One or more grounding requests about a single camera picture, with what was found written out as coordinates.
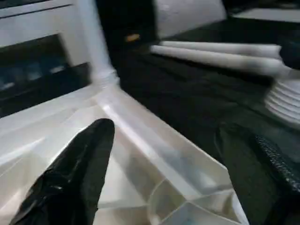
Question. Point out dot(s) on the white plastic table top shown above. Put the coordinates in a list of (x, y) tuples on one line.
[(70, 112)]

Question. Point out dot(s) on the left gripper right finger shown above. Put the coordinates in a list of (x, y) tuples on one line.
[(286, 168)]

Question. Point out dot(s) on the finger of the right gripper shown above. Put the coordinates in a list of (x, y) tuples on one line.
[(291, 51)]

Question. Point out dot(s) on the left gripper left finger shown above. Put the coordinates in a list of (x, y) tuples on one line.
[(75, 175)]

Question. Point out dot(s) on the white plastic table leg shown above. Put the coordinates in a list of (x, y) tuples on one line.
[(222, 58), (286, 105), (222, 46), (93, 35)]

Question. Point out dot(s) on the black box with gold label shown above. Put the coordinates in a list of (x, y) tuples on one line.
[(129, 18)]

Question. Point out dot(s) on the flat white board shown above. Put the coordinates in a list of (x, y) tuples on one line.
[(264, 16)]

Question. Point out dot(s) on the white panel with screw holes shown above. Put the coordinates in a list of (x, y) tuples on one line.
[(187, 16)]

